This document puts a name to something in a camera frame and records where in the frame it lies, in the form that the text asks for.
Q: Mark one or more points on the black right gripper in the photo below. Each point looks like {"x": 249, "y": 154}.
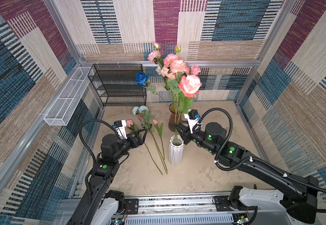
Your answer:
{"x": 187, "y": 135}

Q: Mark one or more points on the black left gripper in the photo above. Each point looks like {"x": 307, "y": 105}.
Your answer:
{"x": 139, "y": 142}

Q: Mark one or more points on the red glass vase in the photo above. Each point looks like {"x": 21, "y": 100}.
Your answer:
{"x": 173, "y": 117}

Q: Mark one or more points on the white ribbed ceramic vase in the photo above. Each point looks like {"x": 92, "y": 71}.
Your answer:
{"x": 176, "y": 149}

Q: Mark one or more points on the pink rose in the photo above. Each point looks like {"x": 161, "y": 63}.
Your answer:
{"x": 190, "y": 85}

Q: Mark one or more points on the blue rose stem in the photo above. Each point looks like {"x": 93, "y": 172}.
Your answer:
{"x": 143, "y": 80}

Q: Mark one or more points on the pale peach carnation spray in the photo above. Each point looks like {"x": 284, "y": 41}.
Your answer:
{"x": 154, "y": 54}

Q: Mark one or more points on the pink rose spray stem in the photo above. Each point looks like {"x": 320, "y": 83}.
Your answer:
{"x": 194, "y": 70}

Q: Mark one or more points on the pink carnation spray stem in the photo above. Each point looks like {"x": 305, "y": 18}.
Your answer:
{"x": 174, "y": 69}

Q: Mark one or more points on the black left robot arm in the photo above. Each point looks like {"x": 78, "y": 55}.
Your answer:
{"x": 99, "y": 204}

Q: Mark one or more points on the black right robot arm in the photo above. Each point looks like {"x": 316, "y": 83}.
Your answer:
{"x": 293, "y": 194}

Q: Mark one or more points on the pile of artificial flowers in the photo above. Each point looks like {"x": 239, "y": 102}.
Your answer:
{"x": 146, "y": 119}

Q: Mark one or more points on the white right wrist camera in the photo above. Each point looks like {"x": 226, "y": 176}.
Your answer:
{"x": 192, "y": 117}

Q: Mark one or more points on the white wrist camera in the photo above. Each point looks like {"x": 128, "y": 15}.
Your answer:
{"x": 120, "y": 128}
{"x": 192, "y": 117}

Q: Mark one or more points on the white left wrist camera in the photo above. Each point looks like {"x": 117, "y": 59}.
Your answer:
{"x": 120, "y": 128}

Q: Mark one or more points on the black wire shelf rack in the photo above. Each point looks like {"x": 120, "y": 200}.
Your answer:
{"x": 115, "y": 84}

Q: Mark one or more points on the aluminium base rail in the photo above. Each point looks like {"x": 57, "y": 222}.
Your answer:
{"x": 207, "y": 208}

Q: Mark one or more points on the white wire mesh basket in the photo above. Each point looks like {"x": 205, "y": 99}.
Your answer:
{"x": 66, "y": 103}

